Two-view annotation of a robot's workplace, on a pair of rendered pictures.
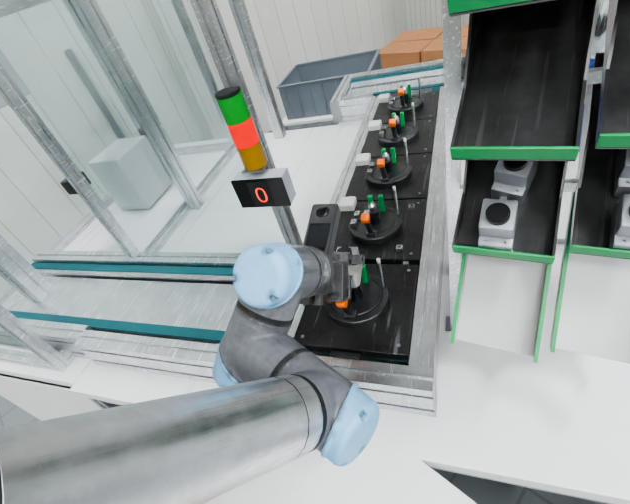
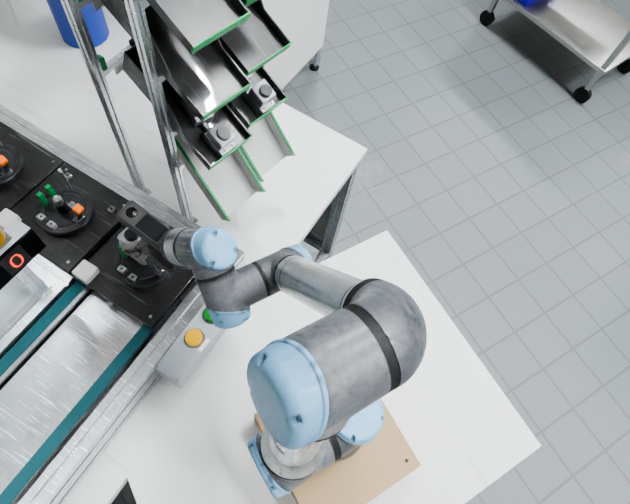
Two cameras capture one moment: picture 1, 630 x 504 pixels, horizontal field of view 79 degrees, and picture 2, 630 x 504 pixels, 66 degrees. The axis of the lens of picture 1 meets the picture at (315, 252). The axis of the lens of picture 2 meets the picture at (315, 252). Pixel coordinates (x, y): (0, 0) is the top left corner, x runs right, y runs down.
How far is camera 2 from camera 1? 0.69 m
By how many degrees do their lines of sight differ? 59
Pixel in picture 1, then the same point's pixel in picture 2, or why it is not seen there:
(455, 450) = not seen: hidden behind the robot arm
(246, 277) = (218, 255)
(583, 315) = (254, 154)
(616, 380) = (271, 174)
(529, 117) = (211, 77)
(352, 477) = (256, 333)
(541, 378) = (252, 203)
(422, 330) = not seen: hidden behind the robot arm
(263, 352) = (248, 280)
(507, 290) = (222, 171)
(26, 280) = not seen: outside the picture
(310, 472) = (241, 359)
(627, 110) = (239, 52)
